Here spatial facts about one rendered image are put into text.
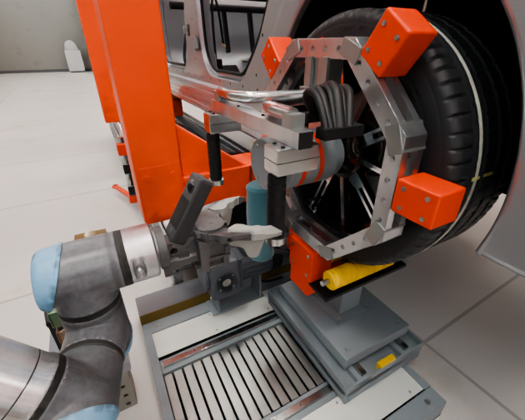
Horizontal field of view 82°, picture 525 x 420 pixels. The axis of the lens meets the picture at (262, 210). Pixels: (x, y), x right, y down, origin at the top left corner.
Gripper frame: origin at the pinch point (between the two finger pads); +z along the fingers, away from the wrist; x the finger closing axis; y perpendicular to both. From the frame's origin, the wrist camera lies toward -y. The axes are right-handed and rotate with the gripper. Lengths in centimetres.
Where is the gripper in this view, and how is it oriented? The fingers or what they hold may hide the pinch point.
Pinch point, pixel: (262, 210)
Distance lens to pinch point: 57.8
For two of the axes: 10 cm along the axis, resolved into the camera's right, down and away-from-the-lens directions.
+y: 0.0, 8.8, 4.8
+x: 4.8, 4.2, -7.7
